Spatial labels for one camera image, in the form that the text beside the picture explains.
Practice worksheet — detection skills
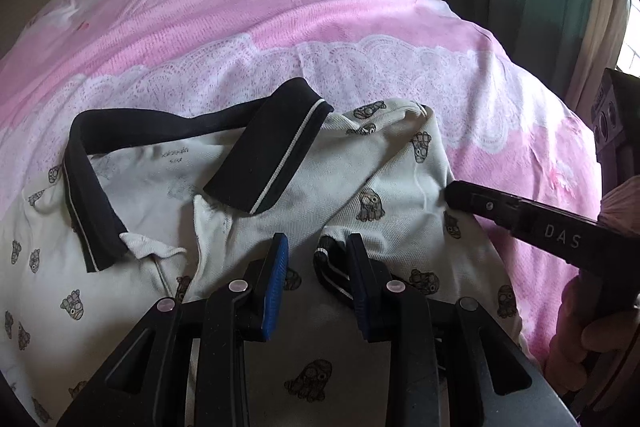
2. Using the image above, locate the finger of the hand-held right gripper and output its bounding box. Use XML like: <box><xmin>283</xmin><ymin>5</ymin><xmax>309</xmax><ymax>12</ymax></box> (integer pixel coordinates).
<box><xmin>443</xmin><ymin>179</ymin><xmax>526</xmax><ymax>234</ymax></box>

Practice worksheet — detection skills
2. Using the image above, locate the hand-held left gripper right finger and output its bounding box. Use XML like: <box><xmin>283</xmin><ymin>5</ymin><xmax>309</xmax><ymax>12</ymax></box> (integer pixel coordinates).
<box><xmin>347</xmin><ymin>233</ymin><xmax>581</xmax><ymax>427</ymax></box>

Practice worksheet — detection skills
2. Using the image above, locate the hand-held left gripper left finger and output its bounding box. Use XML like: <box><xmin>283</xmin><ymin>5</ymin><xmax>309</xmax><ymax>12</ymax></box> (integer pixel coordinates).
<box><xmin>57</xmin><ymin>233</ymin><xmax>291</xmax><ymax>427</ymax></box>

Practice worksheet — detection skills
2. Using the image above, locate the white printed polo shirt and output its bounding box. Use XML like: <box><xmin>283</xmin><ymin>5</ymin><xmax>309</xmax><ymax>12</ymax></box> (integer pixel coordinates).
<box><xmin>0</xmin><ymin>77</ymin><xmax>526</xmax><ymax>427</ymax></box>

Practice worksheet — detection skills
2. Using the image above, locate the person's right hand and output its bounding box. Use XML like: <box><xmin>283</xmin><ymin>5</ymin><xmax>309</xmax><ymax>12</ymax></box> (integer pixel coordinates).
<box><xmin>547</xmin><ymin>279</ymin><xmax>640</xmax><ymax>395</ymax></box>

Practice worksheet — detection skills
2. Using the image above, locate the beige sheer curtain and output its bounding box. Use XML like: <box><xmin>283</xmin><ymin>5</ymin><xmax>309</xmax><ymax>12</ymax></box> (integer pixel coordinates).
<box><xmin>562</xmin><ymin>0</ymin><xmax>632</xmax><ymax>142</ymax></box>

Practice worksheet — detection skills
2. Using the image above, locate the window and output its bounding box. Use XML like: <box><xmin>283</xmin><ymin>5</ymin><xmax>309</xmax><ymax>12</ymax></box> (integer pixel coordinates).
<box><xmin>617</xmin><ymin>0</ymin><xmax>640</xmax><ymax>75</ymax></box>

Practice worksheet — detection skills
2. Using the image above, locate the pink floral bed sheet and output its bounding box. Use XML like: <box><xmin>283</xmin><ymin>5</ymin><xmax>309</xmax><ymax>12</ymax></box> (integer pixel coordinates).
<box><xmin>0</xmin><ymin>0</ymin><xmax>603</xmax><ymax>373</ymax></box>

